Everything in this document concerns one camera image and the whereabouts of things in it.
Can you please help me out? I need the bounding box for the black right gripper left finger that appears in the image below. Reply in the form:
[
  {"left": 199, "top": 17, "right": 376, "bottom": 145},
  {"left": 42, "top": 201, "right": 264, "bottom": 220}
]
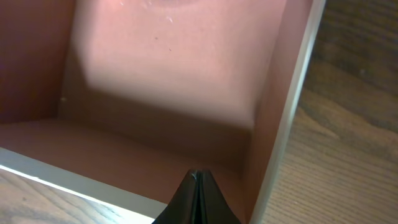
[{"left": 152, "top": 170, "right": 198, "bottom": 224}]

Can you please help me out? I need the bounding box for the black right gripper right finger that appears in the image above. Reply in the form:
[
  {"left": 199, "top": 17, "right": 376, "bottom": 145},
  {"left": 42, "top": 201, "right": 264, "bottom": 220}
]
[{"left": 194, "top": 170, "right": 241, "bottom": 224}]

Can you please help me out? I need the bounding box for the white box pink interior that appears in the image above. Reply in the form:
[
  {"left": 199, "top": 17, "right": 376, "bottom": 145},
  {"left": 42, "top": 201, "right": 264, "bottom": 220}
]
[{"left": 1, "top": 0, "right": 325, "bottom": 223}]

